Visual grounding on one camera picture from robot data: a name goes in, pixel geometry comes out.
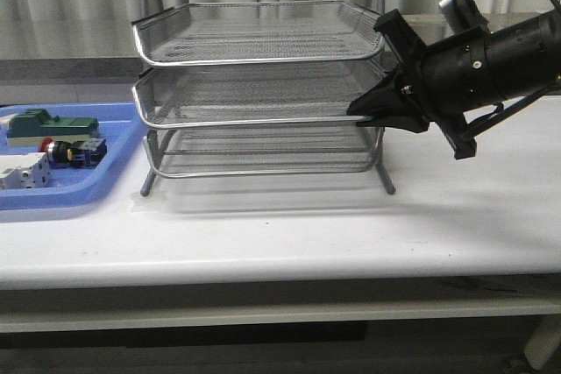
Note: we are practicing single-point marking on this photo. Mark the clear tape patch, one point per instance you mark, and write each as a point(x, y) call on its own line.
point(155, 200)

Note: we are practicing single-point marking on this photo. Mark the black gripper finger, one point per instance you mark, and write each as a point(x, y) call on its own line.
point(382, 99)
point(405, 117)

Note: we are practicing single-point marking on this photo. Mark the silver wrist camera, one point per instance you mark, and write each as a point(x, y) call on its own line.
point(462, 15)

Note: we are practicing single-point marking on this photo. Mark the red emergency stop button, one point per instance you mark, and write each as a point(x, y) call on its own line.
point(86, 153)

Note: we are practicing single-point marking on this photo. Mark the white circuit breaker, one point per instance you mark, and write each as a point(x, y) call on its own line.
point(21, 171)

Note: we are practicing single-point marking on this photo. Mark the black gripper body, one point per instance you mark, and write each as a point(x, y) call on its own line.
point(446, 78)

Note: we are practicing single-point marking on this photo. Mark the white table leg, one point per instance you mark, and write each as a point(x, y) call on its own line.
point(544, 342)

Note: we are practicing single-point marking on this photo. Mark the green electrical switch block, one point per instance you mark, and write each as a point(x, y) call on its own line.
point(31, 126)

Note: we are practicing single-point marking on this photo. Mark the dark granite counter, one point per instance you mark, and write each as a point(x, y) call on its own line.
point(68, 51)

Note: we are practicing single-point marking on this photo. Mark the blue plastic tray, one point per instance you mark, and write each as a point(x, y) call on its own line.
point(122, 129)

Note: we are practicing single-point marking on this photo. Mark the silver rack frame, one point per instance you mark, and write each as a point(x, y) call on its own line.
point(273, 122)

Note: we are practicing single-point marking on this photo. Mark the mesh tray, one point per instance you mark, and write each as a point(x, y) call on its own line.
point(208, 34)
point(254, 94)
point(216, 152)

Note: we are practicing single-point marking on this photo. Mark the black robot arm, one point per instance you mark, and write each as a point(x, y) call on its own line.
point(522, 64)

